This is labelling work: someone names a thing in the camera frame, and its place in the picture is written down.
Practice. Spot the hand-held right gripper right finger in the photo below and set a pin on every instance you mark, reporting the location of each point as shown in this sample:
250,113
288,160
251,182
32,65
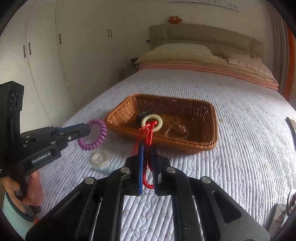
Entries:
155,171

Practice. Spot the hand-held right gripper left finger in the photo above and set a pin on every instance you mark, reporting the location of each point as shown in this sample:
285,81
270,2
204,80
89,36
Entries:
140,166

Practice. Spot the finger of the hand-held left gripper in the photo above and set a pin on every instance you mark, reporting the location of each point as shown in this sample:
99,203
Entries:
74,128
76,136

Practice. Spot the brown wicker basket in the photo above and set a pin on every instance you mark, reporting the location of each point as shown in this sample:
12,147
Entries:
198,136

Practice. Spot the person's left forearm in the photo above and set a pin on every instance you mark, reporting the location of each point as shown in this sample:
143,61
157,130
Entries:
13,215

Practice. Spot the person's left hand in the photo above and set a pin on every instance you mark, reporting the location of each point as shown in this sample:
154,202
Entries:
34,192

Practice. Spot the white wardrobe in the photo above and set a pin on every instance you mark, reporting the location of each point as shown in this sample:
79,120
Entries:
57,58

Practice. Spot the white nightstand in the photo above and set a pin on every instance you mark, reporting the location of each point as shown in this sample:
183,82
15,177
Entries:
128,74

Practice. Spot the dark object on nightstand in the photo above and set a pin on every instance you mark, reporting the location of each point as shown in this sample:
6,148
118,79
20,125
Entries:
134,62

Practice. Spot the white quilted bedspread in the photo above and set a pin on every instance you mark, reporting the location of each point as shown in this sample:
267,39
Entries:
242,150

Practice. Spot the salmon folded blanket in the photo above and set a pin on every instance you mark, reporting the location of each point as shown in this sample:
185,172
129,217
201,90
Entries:
208,69

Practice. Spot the cream floral pillow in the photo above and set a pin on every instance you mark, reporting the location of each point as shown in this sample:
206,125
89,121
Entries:
175,52

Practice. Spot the smartphone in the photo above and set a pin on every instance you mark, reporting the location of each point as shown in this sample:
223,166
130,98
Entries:
278,214

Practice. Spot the black phone stand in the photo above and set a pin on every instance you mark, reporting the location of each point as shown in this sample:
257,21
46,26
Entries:
291,201

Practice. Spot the black bristle brush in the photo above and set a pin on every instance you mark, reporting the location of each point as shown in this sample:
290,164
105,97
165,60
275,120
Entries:
291,128

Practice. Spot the pink checked pillow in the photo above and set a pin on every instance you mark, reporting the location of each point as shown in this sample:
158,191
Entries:
249,63

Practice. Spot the brown plush toy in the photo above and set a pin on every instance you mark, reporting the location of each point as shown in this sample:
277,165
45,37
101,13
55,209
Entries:
175,20

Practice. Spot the beige padded headboard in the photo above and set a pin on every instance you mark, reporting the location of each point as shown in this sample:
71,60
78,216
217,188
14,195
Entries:
231,39

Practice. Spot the grey and orange curtain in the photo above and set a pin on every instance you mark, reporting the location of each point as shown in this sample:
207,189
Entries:
281,46

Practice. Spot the white cutout wall shelf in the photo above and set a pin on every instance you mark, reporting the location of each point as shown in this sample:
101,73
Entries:
208,3

